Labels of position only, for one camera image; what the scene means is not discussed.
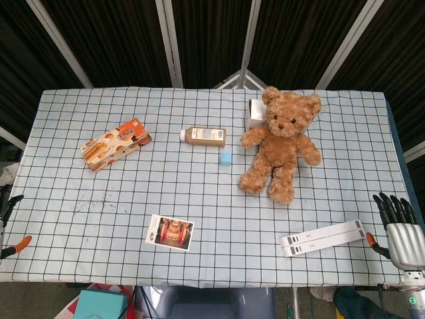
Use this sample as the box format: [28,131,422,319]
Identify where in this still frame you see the dark green cloth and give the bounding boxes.
[333,287,404,319]

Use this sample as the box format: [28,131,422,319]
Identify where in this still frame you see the small white cardboard box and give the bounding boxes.
[244,98,268,132]

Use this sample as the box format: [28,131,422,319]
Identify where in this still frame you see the aluminium frame bar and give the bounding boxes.
[25,0,94,88]
[239,0,263,88]
[315,0,381,90]
[155,0,184,88]

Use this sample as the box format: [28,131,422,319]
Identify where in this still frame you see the blue checked tablecloth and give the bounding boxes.
[0,86,424,288]

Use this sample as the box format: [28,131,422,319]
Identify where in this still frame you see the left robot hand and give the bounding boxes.
[0,195,33,261]

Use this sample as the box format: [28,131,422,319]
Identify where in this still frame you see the red picture postcard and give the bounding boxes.
[145,214,195,253]

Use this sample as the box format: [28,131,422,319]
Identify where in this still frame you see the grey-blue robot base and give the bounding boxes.
[155,286,276,319]

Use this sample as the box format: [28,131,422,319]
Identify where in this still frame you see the teal gift box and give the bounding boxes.
[73,288,131,319]

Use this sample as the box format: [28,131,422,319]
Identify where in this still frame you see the brown drink bottle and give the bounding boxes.
[180,126,227,148]

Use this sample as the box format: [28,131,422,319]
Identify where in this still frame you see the orange snack box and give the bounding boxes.
[80,118,153,172]

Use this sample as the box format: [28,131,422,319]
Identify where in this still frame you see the triangular aluminium frame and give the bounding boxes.
[212,69,267,90]

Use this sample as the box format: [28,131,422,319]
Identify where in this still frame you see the brown teddy bear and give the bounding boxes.
[239,85,323,205]

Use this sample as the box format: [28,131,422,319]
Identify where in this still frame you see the long white flat box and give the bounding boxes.
[279,219,365,249]
[281,228,367,258]

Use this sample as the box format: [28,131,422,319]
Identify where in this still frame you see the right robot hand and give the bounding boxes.
[366,191,425,270]

